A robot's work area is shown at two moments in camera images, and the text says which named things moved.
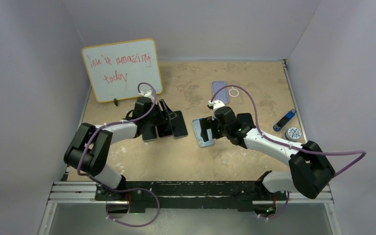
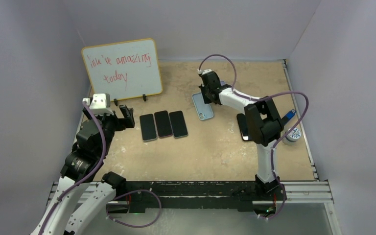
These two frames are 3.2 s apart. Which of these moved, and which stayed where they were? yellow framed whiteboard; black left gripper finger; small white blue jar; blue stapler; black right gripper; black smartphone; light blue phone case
Moved: light blue phone case; black right gripper; black left gripper finger
Stayed: blue stapler; small white blue jar; black smartphone; yellow framed whiteboard
